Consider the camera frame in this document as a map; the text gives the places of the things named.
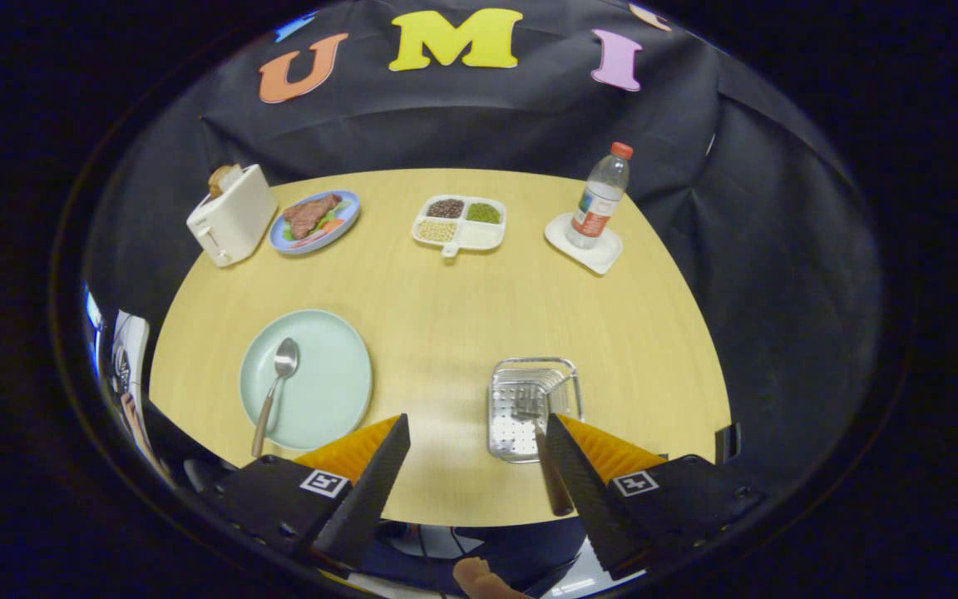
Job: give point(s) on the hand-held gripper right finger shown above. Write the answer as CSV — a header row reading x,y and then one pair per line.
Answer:
x,y
587,491

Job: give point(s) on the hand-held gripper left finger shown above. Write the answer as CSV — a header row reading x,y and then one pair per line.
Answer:
x,y
371,491

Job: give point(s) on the person's dark clothing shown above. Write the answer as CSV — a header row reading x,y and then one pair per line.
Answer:
x,y
496,541

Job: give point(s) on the pale green plate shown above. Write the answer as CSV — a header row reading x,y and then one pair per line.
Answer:
x,y
325,374

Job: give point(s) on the white square coaster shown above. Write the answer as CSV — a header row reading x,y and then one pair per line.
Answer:
x,y
599,259

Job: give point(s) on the white divided bean dish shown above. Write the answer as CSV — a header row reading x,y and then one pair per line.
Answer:
x,y
479,237

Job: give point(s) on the blue plate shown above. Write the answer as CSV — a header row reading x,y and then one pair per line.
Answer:
x,y
351,212

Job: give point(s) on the white desk device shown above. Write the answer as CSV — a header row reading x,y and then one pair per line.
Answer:
x,y
136,333

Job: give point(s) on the brown steak piece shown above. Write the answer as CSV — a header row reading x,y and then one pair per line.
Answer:
x,y
308,215

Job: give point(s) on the clear red-capped water bottle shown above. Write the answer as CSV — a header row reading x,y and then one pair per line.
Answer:
x,y
599,200

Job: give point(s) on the cream toaster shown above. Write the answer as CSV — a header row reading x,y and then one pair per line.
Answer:
x,y
234,220

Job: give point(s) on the lit computer screen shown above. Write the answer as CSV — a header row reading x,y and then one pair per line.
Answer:
x,y
91,312

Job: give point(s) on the toasted bread slice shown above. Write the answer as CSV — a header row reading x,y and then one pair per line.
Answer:
x,y
221,179

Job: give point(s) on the black backdrop cloth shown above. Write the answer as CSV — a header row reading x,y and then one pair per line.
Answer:
x,y
529,125

